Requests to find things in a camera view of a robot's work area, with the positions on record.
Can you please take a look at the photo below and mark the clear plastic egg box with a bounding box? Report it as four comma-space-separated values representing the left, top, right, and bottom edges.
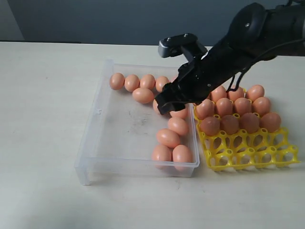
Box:
74, 60, 200, 185

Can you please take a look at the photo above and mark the brown egg fourth row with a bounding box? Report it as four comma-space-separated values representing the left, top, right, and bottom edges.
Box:
167, 117, 189, 136
234, 97, 252, 116
215, 98, 233, 117

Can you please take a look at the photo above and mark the brown egg fifth row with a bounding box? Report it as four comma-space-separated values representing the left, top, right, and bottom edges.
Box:
200, 116, 220, 136
156, 128, 181, 148
220, 115, 239, 135
252, 97, 271, 117

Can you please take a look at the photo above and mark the brown egg second row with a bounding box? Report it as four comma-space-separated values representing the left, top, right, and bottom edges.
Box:
132, 88, 154, 104

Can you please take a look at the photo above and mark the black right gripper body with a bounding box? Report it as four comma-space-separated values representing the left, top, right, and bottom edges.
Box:
172, 2, 305, 104

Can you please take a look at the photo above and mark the brown egg third row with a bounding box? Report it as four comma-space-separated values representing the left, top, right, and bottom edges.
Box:
152, 100, 160, 115
195, 99, 215, 120
170, 108, 188, 119

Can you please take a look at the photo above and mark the brown egg front row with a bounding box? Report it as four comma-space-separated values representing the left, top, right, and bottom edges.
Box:
151, 144, 173, 162
239, 113, 259, 134
172, 145, 193, 174
260, 112, 282, 133

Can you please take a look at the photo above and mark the yellow plastic egg tray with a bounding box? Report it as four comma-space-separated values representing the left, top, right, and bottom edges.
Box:
193, 96, 300, 171

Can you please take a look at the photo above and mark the brown egg packed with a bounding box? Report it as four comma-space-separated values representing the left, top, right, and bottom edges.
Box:
245, 84, 264, 102
210, 85, 227, 103
228, 87, 244, 102

